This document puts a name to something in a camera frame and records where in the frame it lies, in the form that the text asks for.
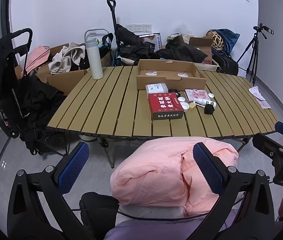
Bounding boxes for cream clothing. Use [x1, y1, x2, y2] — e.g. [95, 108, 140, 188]
[49, 43, 87, 75]

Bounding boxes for black camera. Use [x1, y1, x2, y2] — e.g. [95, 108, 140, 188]
[253, 23, 274, 40]

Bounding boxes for printed appliance carton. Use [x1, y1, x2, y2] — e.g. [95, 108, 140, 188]
[138, 32, 162, 48]

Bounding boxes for brown cardboard box red print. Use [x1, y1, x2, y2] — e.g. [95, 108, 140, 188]
[189, 36, 215, 66]

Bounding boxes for black camera tripod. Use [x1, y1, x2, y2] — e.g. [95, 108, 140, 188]
[236, 31, 263, 86]

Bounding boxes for white thermos bottle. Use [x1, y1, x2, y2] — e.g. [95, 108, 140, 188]
[85, 39, 104, 80]

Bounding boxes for cardboard tray box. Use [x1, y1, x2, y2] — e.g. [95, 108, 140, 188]
[136, 59, 207, 91]

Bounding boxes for dark blue bag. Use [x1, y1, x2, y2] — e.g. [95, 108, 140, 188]
[210, 29, 241, 53]

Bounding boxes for black crumpled coat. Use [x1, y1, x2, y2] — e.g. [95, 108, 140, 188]
[155, 42, 208, 63]

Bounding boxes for black fabric bag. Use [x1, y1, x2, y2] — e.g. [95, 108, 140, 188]
[116, 24, 157, 60]

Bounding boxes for black backpack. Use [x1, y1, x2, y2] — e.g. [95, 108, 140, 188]
[211, 47, 239, 76]

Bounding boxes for person's lavender garment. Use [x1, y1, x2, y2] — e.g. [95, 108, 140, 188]
[103, 215, 233, 240]

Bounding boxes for wicker ball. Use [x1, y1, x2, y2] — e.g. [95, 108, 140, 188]
[207, 31, 224, 51]

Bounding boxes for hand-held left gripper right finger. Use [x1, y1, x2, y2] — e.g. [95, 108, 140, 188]
[193, 142, 276, 240]

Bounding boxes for black folding cart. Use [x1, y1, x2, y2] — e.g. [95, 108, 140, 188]
[0, 28, 34, 139]

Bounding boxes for large brown cardboard box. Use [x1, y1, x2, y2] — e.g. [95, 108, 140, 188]
[47, 67, 92, 96]

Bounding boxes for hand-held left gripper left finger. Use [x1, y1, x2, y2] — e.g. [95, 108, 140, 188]
[7, 142, 90, 240]

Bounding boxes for white wall outlets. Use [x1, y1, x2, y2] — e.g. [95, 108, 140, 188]
[126, 24, 152, 33]

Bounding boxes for white bottle black cap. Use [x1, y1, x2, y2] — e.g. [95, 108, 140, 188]
[193, 98, 217, 109]

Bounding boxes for red printed carton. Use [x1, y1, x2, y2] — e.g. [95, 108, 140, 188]
[148, 92, 185, 121]

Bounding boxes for paper receipts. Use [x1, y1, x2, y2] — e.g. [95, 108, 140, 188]
[248, 86, 272, 109]

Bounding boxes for pink bag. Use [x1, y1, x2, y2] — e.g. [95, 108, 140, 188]
[25, 46, 51, 73]

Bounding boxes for black trolley handle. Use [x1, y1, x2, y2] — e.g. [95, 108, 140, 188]
[106, 0, 119, 53]

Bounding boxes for grey metal rack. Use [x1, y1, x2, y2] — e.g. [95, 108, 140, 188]
[84, 28, 114, 44]

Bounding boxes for pink patterned pouch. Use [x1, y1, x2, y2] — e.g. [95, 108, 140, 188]
[185, 89, 210, 103]

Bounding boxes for black jacket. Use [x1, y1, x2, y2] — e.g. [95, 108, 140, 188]
[19, 76, 66, 155]

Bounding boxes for pink down jacket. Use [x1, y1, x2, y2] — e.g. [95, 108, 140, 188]
[110, 137, 239, 218]

